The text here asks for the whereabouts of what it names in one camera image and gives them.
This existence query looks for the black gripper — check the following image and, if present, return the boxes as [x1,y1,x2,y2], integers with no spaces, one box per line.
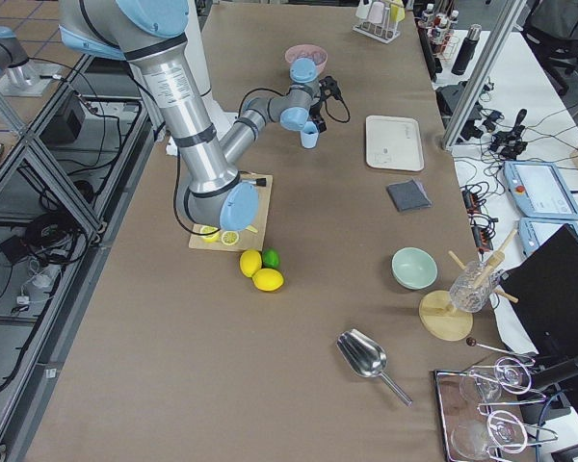
[309,99,327,133]

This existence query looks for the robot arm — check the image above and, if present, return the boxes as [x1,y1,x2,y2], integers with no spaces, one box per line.
[59,1,320,231]

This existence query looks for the light blue cup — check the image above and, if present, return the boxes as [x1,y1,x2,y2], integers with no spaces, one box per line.
[300,120,319,149]

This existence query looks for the clear ice cube pile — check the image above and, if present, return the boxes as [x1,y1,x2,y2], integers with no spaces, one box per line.
[307,50,327,65]

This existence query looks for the white cup drying rack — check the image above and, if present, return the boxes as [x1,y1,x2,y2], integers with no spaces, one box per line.
[353,0,406,44]

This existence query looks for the steel ice scoop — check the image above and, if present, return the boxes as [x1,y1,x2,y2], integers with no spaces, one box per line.
[336,328,413,406]

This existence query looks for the cream rabbit tray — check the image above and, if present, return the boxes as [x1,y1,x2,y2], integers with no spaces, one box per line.
[365,115,425,171]

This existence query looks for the pink bowl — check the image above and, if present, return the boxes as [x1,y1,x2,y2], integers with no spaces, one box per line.
[284,43,328,75]

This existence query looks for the grey folded cloth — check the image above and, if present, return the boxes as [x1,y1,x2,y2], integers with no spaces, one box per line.
[386,179,432,212]

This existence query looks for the wooden cutting board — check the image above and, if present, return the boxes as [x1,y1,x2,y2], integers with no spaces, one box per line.
[189,173,274,252]

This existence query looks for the green lime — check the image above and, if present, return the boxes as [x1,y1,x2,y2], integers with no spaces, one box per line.
[261,248,280,270]

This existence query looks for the upper lemon half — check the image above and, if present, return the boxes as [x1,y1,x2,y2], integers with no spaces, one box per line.
[221,231,240,246]

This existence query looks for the lemon half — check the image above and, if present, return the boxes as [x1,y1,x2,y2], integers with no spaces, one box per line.
[198,225,221,243]
[221,231,240,246]

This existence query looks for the upper whole yellow lemon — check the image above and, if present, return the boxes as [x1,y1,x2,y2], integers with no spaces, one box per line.
[239,249,262,278]

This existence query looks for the whole yellow lemon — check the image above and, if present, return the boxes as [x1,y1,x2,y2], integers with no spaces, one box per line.
[239,249,262,278]
[252,268,284,292]

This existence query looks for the lower lemon half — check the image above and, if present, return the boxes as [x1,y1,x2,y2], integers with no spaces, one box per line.
[198,225,221,243]

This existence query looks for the black thermos bottle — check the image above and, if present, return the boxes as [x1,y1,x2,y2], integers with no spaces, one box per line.
[451,24,482,76]

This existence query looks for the lower whole yellow lemon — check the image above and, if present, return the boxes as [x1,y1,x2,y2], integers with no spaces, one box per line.
[252,268,284,292]

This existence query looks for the mint green bowl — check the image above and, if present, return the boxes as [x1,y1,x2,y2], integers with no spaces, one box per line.
[391,247,438,290]

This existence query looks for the clear textured glass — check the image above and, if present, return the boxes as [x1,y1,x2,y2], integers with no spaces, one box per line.
[447,261,502,316]

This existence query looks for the wooden glass rack stand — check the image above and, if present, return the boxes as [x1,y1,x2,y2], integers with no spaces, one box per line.
[419,229,518,341]

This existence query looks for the upper blue teach pendant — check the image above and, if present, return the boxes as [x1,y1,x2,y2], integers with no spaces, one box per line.
[503,161,578,221]

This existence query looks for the blue teach pendant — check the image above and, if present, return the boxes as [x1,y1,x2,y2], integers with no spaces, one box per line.
[503,161,578,221]
[517,218,578,258]

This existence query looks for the lower blue teach pendant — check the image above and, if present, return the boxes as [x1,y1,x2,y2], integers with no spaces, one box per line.
[517,218,578,258]

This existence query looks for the black monitor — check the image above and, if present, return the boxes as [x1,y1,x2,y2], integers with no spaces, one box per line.
[503,223,578,386]

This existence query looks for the mirrored glass tray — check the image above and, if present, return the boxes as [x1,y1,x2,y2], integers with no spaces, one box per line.
[433,358,558,461]

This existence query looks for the black camera cable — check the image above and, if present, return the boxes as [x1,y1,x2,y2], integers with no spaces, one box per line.
[238,86,353,124]

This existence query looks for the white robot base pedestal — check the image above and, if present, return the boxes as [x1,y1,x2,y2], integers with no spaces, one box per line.
[185,0,237,140]

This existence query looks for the aluminium frame post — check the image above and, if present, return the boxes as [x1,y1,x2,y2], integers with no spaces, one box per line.
[441,0,526,151]

